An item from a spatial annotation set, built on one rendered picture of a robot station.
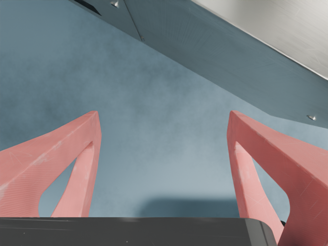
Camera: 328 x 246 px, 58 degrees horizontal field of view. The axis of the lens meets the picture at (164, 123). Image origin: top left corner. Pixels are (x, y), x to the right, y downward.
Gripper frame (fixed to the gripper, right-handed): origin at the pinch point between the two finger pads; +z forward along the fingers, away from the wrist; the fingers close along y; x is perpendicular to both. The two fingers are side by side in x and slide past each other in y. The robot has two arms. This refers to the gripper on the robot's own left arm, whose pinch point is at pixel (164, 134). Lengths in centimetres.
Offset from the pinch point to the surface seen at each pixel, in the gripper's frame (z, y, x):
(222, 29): 18.9, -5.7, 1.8
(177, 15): 35.4, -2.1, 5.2
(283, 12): 17.0, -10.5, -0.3
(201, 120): 86, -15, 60
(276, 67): 29.0, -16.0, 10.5
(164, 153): 80, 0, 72
